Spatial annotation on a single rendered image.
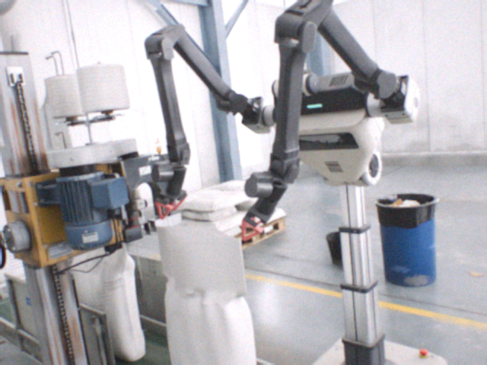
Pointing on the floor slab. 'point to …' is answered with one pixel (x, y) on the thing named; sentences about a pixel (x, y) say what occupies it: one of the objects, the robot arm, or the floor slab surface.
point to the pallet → (263, 234)
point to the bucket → (335, 247)
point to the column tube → (46, 308)
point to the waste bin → (409, 239)
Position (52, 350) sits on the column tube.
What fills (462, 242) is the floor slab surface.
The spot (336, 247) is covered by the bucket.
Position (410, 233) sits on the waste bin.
